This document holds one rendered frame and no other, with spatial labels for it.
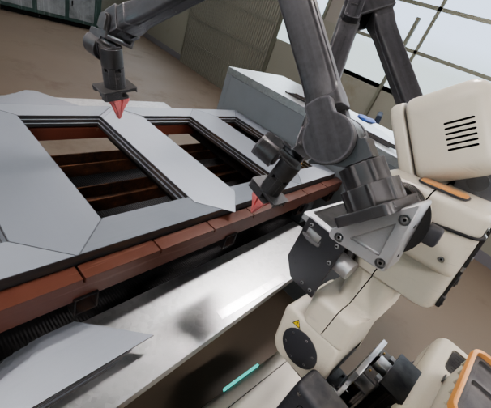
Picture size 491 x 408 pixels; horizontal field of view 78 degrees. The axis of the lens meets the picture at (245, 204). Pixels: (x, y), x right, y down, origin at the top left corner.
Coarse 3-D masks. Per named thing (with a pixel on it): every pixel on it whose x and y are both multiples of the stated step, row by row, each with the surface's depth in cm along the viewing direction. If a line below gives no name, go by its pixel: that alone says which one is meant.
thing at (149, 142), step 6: (126, 138) 108; (132, 138) 109; (138, 138) 111; (144, 138) 113; (150, 138) 114; (156, 138) 116; (162, 138) 118; (168, 138) 119; (132, 144) 106; (138, 144) 107; (144, 144) 109; (150, 144) 110; (156, 144) 112; (162, 144) 114; (168, 144) 115; (174, 144) 117
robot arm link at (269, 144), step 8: (264, 136) 76; (272, 136) 76; (256, 144) 75; (264, 144) 75; (272, 144) 76; (280, 144) 76; (288, 144) 75; (256, 152) 76; (264, 152) 75; (272, 152) 75; (288, 152) 78; (296, 152) 74; (304, 152) 73; (264, 160) 76
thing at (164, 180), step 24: (24, 120) 98; (48, 120) 103; (72, 120) 109; (96, 120) 115; (168, 120) 140; (192, 120) 148; (240, 120) 172; (120, 144) 108; (216, 144) 139; (144, 168) 101; (168, 192) 95; (288, 192) 122; (216, 216) 92; (0, 240) 60; (144, 240) 74; (72, 264) 61; (0, 288) 53
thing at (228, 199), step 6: (234, 192) 102; (210, 198) 94; (216, 198) 95; (222, 198) 96; (228, 198) 98; (234, 198) 99; (204, 204) 90; (210, 204) 91; (216, 204) 93; (222, 204) 94; (228, 204) 95; (234, 204) 96
